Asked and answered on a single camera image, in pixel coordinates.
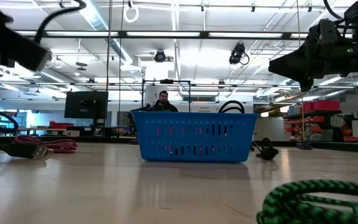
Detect blue plastic basket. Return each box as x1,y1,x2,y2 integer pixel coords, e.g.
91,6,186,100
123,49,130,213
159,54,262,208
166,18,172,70
131,111,260,163

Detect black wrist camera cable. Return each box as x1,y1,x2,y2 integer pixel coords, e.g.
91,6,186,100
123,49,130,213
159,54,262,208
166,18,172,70
34,0,87,44

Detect black cable with red strap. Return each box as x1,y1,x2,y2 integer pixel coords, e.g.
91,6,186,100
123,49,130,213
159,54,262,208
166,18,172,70
218,100,246,114

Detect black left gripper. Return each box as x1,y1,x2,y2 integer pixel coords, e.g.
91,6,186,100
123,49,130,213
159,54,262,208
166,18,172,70
0,12,52,90

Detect purple braided USB cable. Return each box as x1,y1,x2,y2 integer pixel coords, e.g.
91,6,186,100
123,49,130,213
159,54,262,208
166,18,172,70
296,142,314,151

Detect black mounted camera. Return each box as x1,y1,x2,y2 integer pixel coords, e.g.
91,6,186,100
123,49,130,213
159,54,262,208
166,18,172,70
154,49,167,63
228,42,250,66

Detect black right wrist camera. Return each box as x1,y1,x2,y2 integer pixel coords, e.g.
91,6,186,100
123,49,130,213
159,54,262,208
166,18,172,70
317,18,343,60

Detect shelf with red bins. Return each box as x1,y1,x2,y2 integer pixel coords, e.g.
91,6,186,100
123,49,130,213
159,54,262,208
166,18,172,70
283,99,358,144

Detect green braided USB cable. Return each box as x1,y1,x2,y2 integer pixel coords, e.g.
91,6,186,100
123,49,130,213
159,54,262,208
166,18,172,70
255,179,358,224

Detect white looped cable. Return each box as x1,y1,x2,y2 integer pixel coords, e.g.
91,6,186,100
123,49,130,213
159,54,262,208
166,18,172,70
122,3,140,24

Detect black aluminium rig frame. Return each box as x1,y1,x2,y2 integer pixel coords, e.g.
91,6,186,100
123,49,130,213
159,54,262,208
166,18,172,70
0,29,358,152

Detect person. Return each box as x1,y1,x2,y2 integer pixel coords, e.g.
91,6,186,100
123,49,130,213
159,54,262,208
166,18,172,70
149,90,179,113

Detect black computer monitor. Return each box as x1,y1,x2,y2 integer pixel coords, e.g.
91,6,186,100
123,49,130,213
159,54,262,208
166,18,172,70
64,90,109,119

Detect black USB cable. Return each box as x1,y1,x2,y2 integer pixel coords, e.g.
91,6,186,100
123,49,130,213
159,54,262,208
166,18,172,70
0,141,50,159
249,137,280,161

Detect pink braided USB cable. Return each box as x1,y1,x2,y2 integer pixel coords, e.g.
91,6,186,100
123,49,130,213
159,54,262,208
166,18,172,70
12,134,79,154

